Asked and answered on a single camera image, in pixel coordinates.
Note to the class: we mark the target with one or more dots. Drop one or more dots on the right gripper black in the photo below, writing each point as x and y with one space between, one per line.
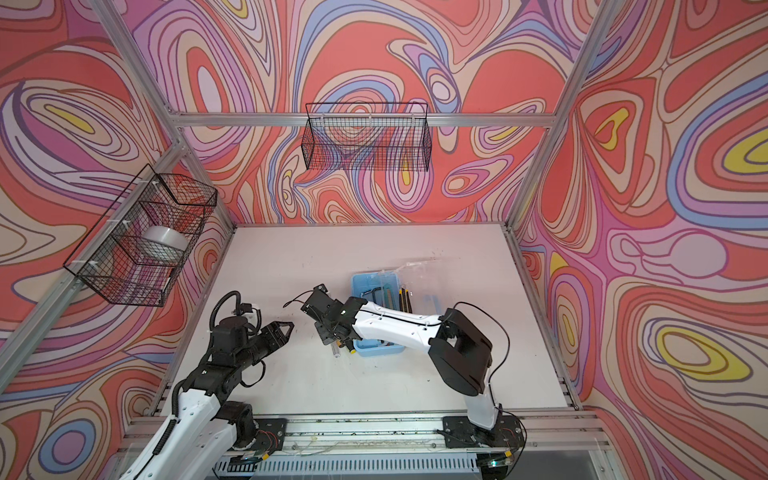
324 334

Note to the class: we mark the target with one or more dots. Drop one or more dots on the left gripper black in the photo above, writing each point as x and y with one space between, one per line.
272 335

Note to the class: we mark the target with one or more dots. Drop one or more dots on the blue plastic tool box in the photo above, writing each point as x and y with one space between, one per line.
367 280

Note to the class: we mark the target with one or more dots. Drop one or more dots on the teal utility knife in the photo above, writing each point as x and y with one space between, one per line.
388 297

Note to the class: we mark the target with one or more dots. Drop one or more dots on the yellow black utility knife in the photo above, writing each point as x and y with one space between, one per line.
405 302

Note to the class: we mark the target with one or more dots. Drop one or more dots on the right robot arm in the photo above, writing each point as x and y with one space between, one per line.
460 352

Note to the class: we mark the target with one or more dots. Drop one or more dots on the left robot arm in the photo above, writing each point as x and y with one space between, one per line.
204 423

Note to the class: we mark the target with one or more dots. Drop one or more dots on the grey tape roll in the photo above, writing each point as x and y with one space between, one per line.
163 244

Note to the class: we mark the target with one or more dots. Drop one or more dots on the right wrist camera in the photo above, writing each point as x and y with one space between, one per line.
321 289

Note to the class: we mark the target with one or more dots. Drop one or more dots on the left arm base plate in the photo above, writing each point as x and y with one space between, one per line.
265 435

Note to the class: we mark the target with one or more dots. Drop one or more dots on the aluminium front rail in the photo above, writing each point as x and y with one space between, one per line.
560 445

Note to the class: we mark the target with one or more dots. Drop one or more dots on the left wire basket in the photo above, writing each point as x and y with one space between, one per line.
115 268

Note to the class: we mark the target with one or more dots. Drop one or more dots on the wire basket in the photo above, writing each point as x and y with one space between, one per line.
115 268
367 136

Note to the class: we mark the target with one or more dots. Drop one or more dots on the rear wire basket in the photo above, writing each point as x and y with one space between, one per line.
367 136

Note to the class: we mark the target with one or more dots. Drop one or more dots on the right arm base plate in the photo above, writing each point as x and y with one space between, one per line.
459 432

